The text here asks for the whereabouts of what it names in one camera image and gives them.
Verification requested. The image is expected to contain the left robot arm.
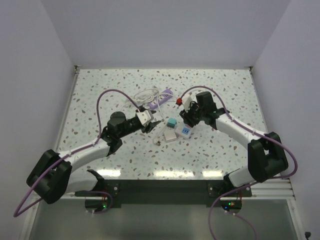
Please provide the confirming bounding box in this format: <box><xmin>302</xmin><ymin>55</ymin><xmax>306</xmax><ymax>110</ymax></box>
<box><xmin>26</xmin><ymin>108</ymin><xmax>160</xmax><ymax>204</ymax></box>

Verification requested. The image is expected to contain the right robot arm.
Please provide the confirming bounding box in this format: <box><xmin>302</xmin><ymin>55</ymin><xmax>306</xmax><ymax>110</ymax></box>
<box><xmin>176</xmin><ymin>91</ymin><xmax>289</xmax><ymax>197</ymax></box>

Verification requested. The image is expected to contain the purple power strip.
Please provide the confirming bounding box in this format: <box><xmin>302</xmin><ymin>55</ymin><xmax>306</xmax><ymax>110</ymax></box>
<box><xmin>148</xmin><ymin>88</ymin><xmax>174</xmax><ymax>110</ymax></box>

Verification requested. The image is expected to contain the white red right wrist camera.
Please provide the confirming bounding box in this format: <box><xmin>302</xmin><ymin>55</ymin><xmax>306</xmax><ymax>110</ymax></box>
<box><xmin>176</xmin><ymin>95</ymin><xmax>193</xmax><ymax>112</ymax></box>

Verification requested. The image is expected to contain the white purple strip cable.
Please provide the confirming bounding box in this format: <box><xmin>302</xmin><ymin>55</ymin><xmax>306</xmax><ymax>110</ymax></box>
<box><xmin>121</xmin><ymin>86</ymin><xmax>166</xmax><ymax>121</ymax></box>

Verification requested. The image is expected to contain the white multicolour power strip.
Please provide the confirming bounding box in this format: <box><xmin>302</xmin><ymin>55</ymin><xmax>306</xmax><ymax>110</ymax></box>
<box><xmin>174</xmin><ymin>123</ymin><xmax>193</xmax><ymax>140</ymax></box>

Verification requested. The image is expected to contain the white charger plug cable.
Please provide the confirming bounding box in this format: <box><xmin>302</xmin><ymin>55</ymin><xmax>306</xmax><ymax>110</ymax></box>
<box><xmin>152</xmin><ymin>123</ymin><xmax>171</xmax><ymax>146</ymax></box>

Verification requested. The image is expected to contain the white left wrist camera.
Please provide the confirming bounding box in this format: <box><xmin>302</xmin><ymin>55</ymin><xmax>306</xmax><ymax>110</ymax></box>
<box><xmin>136</xmin><ymin>110</ymin><xmax>150</xmax><ymax>127</ymax></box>

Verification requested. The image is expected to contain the white charger block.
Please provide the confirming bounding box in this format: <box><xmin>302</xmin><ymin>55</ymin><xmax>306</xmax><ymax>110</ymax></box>
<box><xmin>163</xmin><ymin>129</ymin><xmax>177</xmax><ymax>143</ymax></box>

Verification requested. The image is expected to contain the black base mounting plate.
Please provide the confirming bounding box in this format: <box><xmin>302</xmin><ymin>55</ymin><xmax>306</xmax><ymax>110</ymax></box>
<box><xmin>74</xmin><ymin>179</ymin><xmax>252</xmax><ymax>210</ymax></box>

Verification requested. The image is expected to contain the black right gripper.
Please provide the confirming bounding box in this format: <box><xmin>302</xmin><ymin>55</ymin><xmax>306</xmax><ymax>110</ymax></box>
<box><xmin>179</xmin><ymin>101</ymin><xmax>205</xmax><ymax>128</ymax></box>

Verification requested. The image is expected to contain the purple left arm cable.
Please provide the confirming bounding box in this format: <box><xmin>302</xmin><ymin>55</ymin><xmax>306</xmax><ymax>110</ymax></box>
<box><xmin>13</xmin><ymin>89</ymin><xmax>142</xmax><ymax>217</ymax></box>

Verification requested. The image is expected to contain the teal plug adapter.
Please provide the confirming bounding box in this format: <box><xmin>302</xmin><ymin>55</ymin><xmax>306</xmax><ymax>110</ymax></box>
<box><xmin>166</xmin><ymin>117</ymin><xmax>177</xmax><ymax>129</ymax></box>

